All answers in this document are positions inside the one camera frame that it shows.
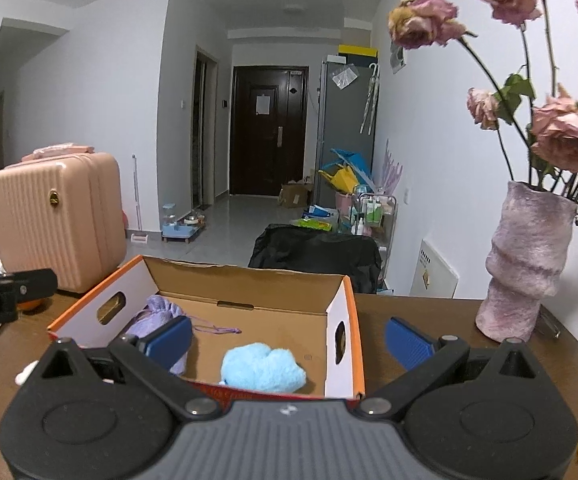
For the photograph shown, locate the white broom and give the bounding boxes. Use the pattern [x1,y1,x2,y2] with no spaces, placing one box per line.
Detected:
[130,155,150,245]

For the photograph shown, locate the clear plastic bag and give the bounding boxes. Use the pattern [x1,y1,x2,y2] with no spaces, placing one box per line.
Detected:
[331,65,359,90]

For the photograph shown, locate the blue folded frame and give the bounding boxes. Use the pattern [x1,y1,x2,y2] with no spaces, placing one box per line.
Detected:
[330,147,374,186]

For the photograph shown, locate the wire trolley with bottles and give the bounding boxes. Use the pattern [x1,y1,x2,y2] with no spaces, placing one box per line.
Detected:
[350,192,399,261]

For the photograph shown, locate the white flat panel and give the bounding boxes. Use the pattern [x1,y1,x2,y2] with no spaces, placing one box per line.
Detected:
[410,238,460,299]

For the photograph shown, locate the white folded umbrella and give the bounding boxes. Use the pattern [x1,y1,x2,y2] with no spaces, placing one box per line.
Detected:
[361,63,381,136]

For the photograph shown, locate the orange-edged cardboard box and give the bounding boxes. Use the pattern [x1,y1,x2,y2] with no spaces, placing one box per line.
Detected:
[46,255,366,401]

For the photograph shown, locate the pink folded cloth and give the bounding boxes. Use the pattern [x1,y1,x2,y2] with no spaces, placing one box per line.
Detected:
[22,142,97,163]

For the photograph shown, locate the blue plush toy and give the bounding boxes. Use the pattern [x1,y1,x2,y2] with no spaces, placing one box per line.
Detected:
[219,342,307,392]

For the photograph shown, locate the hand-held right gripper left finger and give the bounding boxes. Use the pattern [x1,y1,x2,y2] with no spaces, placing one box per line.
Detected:
[39,315,222,421]

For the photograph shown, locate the dark brown door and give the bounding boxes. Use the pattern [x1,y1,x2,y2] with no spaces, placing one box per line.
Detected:
[230,65,310,197]

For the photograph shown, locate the bunch of dried pink roses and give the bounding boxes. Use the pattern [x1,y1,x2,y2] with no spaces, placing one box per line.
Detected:
[388,0,578,201]

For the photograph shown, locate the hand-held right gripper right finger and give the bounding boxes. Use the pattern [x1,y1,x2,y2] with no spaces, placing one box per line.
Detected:
[356,316,537,421]

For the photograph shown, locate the yellow and black box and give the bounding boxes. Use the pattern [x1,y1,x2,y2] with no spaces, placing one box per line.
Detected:
[338,44,379,59]

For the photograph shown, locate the pink ribbed suitcase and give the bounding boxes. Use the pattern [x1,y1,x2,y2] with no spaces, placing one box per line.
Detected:
[0,152,126,294]

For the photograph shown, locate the purple fleece drawstring pouch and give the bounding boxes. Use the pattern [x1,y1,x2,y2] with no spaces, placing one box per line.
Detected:
[122,295,242,376]

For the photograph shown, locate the brown floor carton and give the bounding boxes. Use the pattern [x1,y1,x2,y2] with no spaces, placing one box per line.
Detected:
[277,180,315,209]

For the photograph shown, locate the white wall box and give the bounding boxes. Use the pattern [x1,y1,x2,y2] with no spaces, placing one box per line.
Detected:
[389,42,407,75]

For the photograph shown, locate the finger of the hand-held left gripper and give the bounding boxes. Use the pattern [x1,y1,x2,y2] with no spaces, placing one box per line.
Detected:
[12,269,58,305]

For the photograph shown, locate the eyeglasses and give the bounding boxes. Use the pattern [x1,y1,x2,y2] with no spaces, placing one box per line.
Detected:
[536,305,562,338]

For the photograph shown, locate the pink bucket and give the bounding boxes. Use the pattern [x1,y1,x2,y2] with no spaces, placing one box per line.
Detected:
[335,190,357,221]

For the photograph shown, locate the blue pet feeder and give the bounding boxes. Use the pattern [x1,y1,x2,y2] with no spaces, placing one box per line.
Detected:
[160,203,206,243]

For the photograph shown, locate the dark side door frame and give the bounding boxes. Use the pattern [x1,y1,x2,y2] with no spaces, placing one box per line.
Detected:
[191,50,217,208]

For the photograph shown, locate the purple textured vase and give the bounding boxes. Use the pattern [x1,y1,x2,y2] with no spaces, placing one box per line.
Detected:
[475,180,578,343]

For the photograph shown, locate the grey refrigerator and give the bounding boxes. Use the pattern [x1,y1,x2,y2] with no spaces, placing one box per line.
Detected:
[315,55,381,208]

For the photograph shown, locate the orange fruit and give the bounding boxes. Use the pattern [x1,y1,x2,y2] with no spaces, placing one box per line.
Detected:
[16,297,52,314]

